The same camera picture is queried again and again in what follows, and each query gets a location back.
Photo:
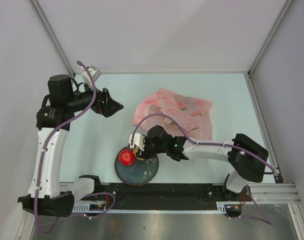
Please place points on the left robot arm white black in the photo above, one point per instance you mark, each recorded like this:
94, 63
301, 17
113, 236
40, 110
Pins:
44, 197

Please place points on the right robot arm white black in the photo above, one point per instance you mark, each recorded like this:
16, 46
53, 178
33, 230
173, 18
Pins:
247, 157

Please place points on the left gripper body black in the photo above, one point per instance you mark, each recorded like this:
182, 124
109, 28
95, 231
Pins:
98, 106

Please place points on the right aluminium frame post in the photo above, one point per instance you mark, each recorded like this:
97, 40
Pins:
270, 36

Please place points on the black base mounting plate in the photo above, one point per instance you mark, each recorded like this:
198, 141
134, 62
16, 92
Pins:
171, 196

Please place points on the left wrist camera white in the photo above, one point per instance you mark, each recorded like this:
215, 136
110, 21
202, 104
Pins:
94, 72

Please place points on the left aluminium frame post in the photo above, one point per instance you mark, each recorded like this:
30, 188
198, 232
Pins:
51, 35

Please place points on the dark blue ceramic plate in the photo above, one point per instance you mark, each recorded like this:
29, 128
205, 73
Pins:
139, 173

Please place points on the aluminium front rail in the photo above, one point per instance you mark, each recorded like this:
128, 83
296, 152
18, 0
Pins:
269, 193

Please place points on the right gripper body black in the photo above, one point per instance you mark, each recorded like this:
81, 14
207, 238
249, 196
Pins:
151, 149

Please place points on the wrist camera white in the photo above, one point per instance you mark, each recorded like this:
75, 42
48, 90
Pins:
94, 72
136, 142

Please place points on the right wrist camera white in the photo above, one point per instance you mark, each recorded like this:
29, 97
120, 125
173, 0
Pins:
136, 142

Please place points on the white slotted cable duct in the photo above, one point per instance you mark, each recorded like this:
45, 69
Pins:
84, 208

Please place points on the pink plastic bag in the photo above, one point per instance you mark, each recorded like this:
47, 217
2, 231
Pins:
192, 114

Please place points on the aluminium frame post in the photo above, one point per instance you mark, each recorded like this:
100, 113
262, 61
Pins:
51, 35
270, 36

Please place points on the red fake apple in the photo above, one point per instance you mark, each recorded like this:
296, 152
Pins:
126, 157

